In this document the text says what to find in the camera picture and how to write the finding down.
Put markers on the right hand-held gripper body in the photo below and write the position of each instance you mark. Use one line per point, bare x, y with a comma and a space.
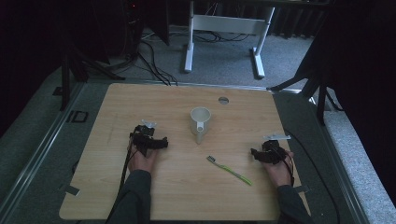
273, 152

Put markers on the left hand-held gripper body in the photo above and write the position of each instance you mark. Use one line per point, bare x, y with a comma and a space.
144, 138

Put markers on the green toothbrush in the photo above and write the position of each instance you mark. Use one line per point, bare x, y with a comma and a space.
229, 170

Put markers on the white cup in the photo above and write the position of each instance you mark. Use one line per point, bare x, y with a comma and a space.
200, 119

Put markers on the person's right hand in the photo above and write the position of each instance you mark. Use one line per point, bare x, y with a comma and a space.
278, 174

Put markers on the person's left hand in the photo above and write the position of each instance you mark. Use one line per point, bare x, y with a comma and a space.
141, 161

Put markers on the grey tape strip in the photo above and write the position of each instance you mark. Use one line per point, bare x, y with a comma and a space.
70, 189
301, 188

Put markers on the grey table grommet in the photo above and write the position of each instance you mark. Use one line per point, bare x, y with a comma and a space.
223, 100

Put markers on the black metal stand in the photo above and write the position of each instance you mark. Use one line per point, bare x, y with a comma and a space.
65, 81
320, 102

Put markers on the metal floor rail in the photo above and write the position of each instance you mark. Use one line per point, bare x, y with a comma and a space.
37, 143

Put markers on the white desk frame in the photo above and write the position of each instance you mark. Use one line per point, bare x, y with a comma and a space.
227, 24

